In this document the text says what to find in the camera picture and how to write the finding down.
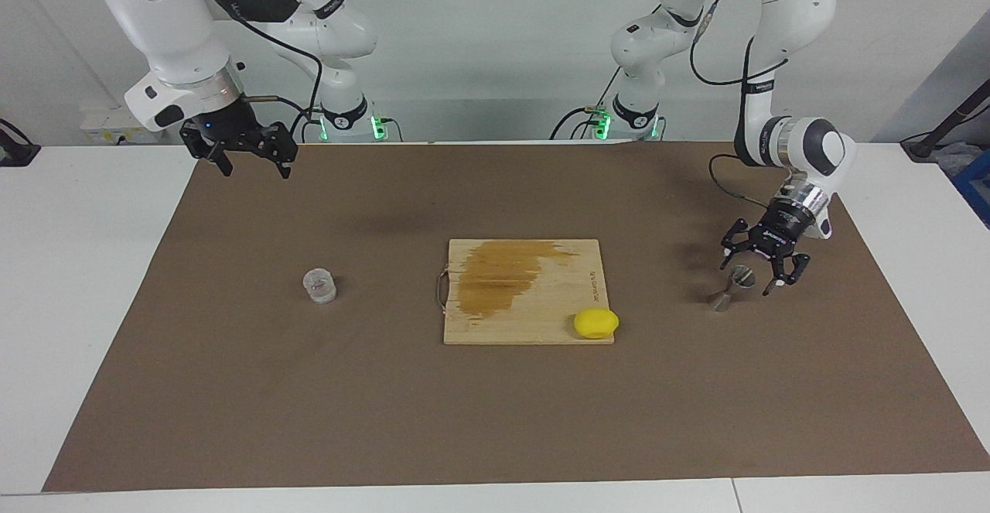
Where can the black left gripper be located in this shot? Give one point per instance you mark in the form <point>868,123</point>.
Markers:
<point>781,230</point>

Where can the small clear glass cup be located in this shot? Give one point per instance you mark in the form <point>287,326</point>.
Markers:
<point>319,286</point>

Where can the white power strip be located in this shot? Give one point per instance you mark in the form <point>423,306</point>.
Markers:
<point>100,130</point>

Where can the brown table mat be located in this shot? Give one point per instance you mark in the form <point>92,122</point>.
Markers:
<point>309,405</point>

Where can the blue crate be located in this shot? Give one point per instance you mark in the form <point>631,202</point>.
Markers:
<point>976,184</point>

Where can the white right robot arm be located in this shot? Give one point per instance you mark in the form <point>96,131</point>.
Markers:
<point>170,25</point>

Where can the yellow lemon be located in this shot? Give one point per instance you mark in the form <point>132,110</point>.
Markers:
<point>595,323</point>

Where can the stained wooden cutting board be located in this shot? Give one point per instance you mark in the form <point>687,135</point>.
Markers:
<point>557,300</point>

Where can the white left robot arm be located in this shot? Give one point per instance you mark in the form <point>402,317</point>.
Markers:
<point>797,2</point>

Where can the steel double jigger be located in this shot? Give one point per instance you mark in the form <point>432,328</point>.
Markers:
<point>725,302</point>

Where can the black tripod leg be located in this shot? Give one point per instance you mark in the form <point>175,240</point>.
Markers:
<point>924,145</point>

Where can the black stand base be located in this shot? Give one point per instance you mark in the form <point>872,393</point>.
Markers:
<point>15,153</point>

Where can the clear plastic bag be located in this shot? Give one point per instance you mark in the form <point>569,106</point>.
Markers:
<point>955,159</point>

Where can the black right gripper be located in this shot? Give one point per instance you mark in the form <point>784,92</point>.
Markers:
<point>228,126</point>

